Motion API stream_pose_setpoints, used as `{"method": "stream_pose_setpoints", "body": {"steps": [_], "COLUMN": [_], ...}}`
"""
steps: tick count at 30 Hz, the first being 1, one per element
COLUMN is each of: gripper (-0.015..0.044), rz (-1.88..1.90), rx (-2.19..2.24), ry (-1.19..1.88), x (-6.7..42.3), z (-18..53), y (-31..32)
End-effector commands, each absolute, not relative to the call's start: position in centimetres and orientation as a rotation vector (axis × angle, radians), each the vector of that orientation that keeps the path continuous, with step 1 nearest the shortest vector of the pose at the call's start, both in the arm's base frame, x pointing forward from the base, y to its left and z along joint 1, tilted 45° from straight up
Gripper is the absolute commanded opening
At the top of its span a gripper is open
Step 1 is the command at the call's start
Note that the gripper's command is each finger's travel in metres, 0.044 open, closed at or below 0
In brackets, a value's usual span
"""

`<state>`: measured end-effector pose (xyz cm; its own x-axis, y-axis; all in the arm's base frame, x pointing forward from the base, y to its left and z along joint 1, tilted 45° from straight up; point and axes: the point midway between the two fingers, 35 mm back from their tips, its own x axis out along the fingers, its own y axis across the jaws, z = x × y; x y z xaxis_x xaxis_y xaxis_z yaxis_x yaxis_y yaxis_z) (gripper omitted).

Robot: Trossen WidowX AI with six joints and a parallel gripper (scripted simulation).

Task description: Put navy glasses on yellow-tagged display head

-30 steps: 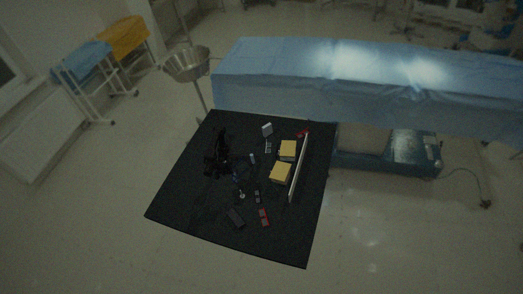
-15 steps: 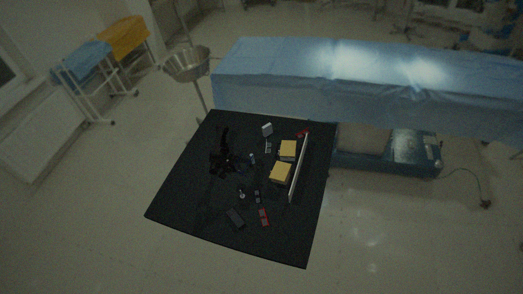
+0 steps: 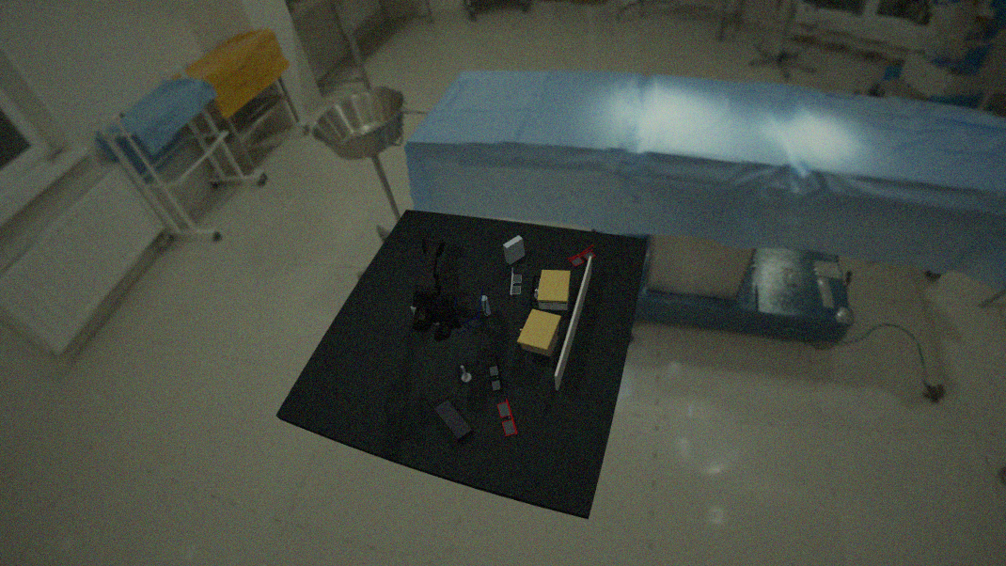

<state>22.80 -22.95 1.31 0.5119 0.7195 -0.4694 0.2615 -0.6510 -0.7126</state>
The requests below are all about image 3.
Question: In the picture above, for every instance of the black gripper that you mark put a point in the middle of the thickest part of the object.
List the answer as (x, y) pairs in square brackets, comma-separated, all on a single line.
[(446, 316)]

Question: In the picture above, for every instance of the grey rectangular panel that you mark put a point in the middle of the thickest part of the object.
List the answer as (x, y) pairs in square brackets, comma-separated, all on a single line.
[(573, 324)]

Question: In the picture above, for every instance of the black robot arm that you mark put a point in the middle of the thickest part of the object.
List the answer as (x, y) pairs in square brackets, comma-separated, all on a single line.
[(428, 286)]

